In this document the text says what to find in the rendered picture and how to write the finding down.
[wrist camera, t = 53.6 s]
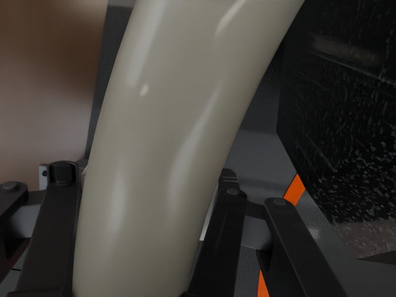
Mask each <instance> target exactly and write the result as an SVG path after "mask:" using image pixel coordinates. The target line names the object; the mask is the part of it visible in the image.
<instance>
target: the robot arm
mask: <svg viewBox="0 0 396 297"><path fill-rule="evenodd" d="M87 166H88V160H83V159H79V160H77V161H75V162H73V161H56V162H53V163H50V164H49V165H47V167H46V168H47V187H46V189H45V190H38V191H30V192H29V191H28V186H27V184H25V183H23V182H18V181H10V182H5V183H2V184H0V284H1V283H2V281H3V280H4V279H5V277H6V276H7V274H9V272H10V270H11V269H12V268H13V267H14V265H15V264H16V262H17V261H18V259H19V258H20V257H21V255H22V254H23V253H24V251H25V250H26V248H28V249H27V253H26V255H25V259H24V262H23V265H22V269H21V272H20V275H19V278H18V282H17V285H16V288H15V292H8V293H7V295H6V297H72V276H73V267H74V251H75V241H76V235H77V225H78V217H79V212H80V205H81V198H82V193H83V187H84V181H85V175H86V171H87ZM200 240H203V244H202V247H201V250H200V253H199V257H198V259H197V263H196V266H195V269H194V272H193V276H192V279H191V282H190V286H189V289H188V292H185V293H184V294H183V297H234V292H235V284H236V275H237V267H238V262H239V253H240V246H241V245H242V246H247V247H249V248H254V249H256V257H257V259H258V262H259V266H260V269H261V272H262V275H263V278H264V281H265V285H266V288H267V290H268V294H269V297H349V296H348V295H347V293H346V291H345V289H344V288H343V287H342V285H341V283H340V281H339V280H338V278H337V276H336V275H335V273H334V272H333V270H332V268H331V267H330V265H329V263H328V261H327V260H326V258H325V257H324V255H323V253H322V252H321V250H320V248H319V246H318V245H317V243H316V242H315V240H314V238H313V237H312V235H311V233H310V231H309V230H308V228H307V227H306V225H305V224H304V222H303V220H302V218H301V217H300V215H299V213H298V212H297V210H296V209H295V207H294V205H293V204H292V203H291V202H289V201H287V200H286V199H283V198H280V197H278V198H277V197H270V198H268V199H266V200H265V201H264V204H263V205H261V204H257V203H253V202H250V201H248V200H247V194H246V193H245V192H243V191H241V190H240V186H239V183H238V180H237V177H236V173H235V172H234V171H233V170H231V169H222V172H221V174H220V177H219V180H218V182H217V186H216V188H215V191H214V194H213V197H212V201H211V203H210V206H209V209H208V212H207V216H206V219H205V221H204V225H203V229H202V233H201V236H200Z"/></svg>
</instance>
